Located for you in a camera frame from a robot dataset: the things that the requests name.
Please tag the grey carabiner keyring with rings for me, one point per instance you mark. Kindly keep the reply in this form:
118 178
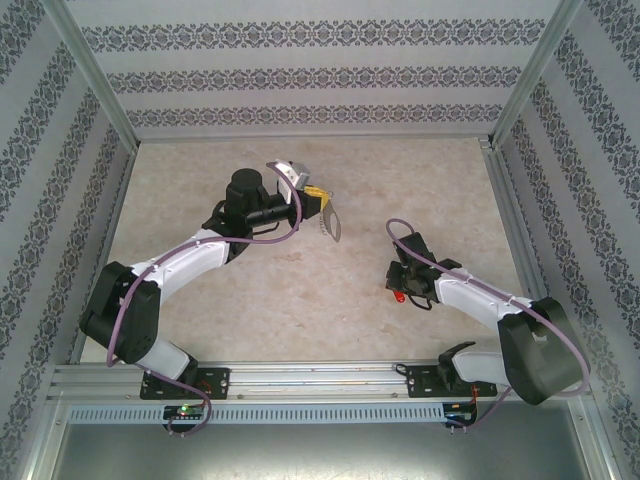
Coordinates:
332 220

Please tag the red capped key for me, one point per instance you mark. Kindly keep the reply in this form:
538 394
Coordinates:
399 298

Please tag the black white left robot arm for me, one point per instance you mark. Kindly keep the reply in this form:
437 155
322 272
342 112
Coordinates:
190 260

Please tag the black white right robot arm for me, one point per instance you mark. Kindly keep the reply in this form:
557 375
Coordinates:
530 360

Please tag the grey sheet metal panel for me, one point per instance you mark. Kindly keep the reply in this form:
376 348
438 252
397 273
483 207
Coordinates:
320 455

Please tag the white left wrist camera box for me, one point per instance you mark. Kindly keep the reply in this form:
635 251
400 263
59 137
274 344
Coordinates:
292 172

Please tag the aluminium table end rail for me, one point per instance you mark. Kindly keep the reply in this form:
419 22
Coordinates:
300 138

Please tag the aluminium table side rail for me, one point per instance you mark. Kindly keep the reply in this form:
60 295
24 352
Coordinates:
509 200

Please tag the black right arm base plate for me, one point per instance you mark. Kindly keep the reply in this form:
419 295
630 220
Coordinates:
420 382

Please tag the aluminium mounting rail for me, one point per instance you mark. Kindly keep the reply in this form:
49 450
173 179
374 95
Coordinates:
320 380

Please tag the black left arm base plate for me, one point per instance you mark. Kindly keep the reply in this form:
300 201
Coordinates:
217 382

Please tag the aluminium frame post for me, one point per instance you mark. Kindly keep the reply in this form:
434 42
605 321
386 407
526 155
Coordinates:
91 70
534 70

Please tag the aluminium lower frame bar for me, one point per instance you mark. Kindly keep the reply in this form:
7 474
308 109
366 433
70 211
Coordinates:
597 445
40 445

